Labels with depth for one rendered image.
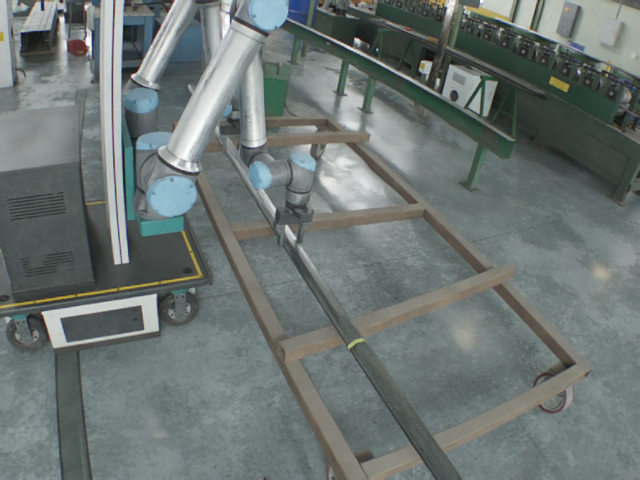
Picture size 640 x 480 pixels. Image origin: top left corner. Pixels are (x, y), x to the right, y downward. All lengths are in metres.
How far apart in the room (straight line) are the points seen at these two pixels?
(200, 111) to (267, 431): 1.14
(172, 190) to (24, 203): 0.54
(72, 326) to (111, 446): 0.48
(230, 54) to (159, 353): 1.23
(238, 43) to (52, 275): 1.06
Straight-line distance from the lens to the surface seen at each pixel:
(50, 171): 1.60
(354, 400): 1.95
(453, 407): 2.07
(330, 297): 1.57
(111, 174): 1.73
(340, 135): 3.19
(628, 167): 5.04
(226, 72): 1.35
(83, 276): 1.84
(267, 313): 1.78
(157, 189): 1.40
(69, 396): 1.94
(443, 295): 1.97
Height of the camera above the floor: 1.53
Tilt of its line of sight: 33 degrees down
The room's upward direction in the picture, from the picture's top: 11 degrees clockwise
